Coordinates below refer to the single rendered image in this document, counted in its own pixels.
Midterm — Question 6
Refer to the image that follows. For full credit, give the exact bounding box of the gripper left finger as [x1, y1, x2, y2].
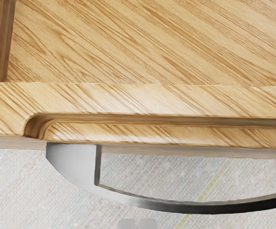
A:
[123, 218, 136, 229]

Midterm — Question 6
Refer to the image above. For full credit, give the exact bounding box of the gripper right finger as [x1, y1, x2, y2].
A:
[139, 218, 157, 229]

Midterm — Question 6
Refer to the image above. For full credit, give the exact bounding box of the light wooden drawer, metal handle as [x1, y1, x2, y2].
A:
[0, 0, 276, 215]

